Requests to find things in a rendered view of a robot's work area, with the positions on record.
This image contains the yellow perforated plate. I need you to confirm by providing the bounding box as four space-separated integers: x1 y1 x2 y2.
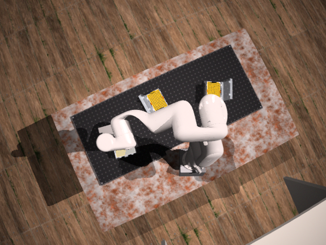
147 90 167 111
207 81 220 97

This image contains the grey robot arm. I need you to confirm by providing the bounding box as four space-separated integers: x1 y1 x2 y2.
96 94 228 174

